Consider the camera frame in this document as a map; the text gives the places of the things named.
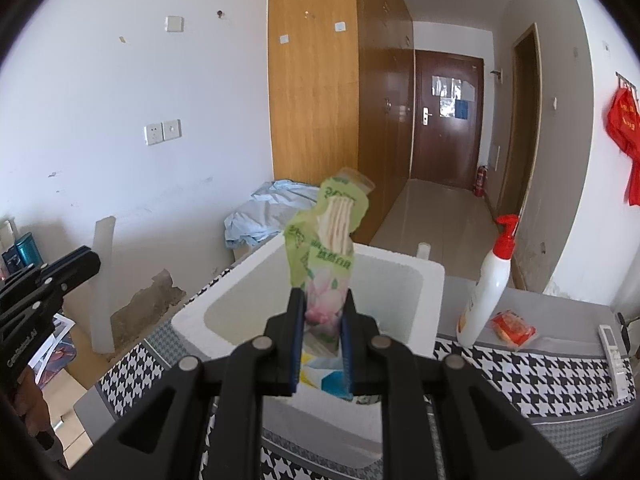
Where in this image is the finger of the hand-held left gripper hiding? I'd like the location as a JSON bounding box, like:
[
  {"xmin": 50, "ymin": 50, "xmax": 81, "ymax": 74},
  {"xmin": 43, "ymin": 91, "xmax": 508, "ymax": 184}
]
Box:
[{"xmin": 0, "ymin": 246, "xmax": 102, "ymax": 341}]

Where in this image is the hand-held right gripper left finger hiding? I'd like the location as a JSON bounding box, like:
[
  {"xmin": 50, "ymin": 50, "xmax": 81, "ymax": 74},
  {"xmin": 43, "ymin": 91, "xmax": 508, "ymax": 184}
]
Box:
[{"xmin": 70, "ymin": 287, "xmax": 307, "ymax": 480}]

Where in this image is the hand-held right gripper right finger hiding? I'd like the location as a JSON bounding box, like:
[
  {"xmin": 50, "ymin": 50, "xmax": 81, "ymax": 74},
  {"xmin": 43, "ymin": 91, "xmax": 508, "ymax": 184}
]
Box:
[{"xmin": 340, "ymin": 290, "xmax": 581, "ymax": 480}]

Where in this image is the blue face mask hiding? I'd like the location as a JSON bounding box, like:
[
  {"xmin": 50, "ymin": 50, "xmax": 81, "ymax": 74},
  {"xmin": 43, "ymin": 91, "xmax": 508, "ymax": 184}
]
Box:
[{"xmin": 300, "ymin": 367, "xmax": 351, "ymax": 398}]

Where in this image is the white foam box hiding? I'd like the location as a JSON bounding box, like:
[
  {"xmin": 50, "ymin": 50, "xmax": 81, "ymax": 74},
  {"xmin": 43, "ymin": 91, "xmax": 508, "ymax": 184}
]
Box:
[{"xmin": 170, "ymin": 232, "xmax": 446, "ymax": 468}]

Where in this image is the green tissue pack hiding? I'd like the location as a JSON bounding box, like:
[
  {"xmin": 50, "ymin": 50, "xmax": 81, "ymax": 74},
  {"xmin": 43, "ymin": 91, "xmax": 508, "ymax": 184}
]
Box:
[{"xmin": 284, "ymin": 169, "xmax": 376, "ymax": 356}]

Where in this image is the person's left hand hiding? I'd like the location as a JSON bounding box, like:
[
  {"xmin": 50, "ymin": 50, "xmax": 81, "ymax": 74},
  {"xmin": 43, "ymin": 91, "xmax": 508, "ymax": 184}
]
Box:
[{"xmin": 7, "ymin": 360, "xmax": 66, "ymax": 466}]

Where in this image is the colourful printed magazine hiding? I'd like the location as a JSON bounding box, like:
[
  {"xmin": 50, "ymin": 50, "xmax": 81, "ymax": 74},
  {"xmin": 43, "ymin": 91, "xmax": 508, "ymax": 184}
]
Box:
[{"xmin": 32, "ymin": 312, "xmax": 76, "ymax": 386}]

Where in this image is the teal can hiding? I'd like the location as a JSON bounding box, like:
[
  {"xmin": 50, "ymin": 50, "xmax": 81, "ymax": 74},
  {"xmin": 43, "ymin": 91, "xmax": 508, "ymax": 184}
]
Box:
[{"xmin": 14, "ymin": 232, "xmax": 41, "ymax": 267}]

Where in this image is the light blue crumpled cloth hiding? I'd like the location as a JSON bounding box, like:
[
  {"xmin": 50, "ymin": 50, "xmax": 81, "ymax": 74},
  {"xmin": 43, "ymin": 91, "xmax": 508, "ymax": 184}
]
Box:
[{"xmin": 223, "ymin": 178, "xmax": 321, "ymax": 251}]

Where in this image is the white pump bottle red top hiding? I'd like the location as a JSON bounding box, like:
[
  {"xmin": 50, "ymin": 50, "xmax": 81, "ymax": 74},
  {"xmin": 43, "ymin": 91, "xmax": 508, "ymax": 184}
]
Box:
[{"xmin": 456, "ymin": 214, "xmax": 521, "ymax": 348}]

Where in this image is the red snack packet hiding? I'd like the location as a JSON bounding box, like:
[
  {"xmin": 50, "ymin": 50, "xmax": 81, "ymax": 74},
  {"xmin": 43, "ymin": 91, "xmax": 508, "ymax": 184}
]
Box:
[{"xmin": 490, "ymin": 310, "xmax": 537, "ymax": 348}]

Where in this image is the dark brown door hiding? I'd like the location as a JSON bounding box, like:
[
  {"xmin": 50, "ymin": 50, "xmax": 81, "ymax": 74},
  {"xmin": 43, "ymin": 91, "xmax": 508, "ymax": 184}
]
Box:
[{"xmin": 410, "ymin": 50, "xmax": 485, "ymax": 192}]

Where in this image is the wooden wardrobe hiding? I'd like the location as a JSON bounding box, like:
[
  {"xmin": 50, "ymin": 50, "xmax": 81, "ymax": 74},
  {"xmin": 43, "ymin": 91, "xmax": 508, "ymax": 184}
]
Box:
[{"xmin": 268, "ymin": 0, "xmax": 416, "ymax": 246}]

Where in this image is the white remote control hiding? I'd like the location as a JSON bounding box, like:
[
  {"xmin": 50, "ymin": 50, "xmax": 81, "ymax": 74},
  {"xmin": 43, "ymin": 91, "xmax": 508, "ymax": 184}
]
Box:
[{"xmin": 598, "ymin": 325, "xmax": 628, "ymax": 395}]

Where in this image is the red printed bag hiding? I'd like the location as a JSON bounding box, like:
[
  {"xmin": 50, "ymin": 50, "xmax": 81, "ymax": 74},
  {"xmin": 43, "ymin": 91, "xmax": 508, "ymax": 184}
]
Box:
[
  {"xmin": 627, "ymin": 155, "xmax": 640, "ymax": 207},
  {"xmin": 607, "ymin": 87, "xmax": 640, "ymax": 158}
]

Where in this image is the brown doorway frame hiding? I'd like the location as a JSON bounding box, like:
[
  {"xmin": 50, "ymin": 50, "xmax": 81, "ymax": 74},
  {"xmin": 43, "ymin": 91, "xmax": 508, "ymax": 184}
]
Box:
[{"xmin": 497, "ymin": 22, "xmax": 543, "ymax": 241}]

